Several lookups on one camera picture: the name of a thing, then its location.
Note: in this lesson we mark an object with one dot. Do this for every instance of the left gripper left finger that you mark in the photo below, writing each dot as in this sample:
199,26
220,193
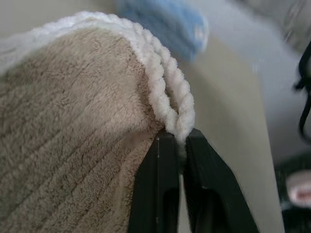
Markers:
155,184

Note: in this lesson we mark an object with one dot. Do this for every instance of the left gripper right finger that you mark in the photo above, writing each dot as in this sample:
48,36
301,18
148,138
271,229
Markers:
211,189

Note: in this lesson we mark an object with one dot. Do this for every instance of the beige towel with white trim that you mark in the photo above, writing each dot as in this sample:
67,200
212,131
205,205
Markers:
73,121

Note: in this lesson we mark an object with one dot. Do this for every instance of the dark blurred object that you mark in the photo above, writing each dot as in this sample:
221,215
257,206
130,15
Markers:
295,216

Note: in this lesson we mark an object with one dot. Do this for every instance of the blue fluffy cloth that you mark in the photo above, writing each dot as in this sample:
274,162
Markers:
170,21

